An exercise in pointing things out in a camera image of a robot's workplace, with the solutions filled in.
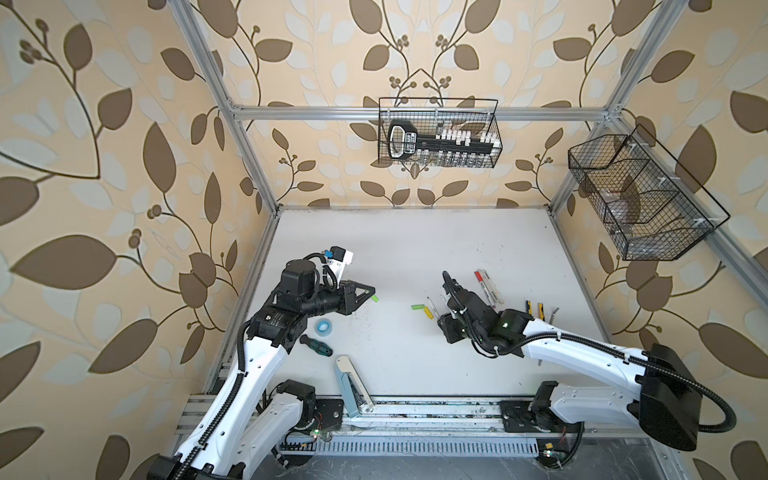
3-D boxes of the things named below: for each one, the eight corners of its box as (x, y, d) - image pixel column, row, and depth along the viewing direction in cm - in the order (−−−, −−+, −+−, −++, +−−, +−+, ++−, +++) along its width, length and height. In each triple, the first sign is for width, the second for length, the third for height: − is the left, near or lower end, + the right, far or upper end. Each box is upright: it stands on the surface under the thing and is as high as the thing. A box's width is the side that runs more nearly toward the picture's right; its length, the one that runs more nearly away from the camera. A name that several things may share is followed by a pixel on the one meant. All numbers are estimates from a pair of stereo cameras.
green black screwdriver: (298, 344, 88) (296, 342, 86) (304, 335, 90) (302, 332, 88) (329, 359, 85) (327, 357, 84) (334, 350, 87) (333, 347, 85)
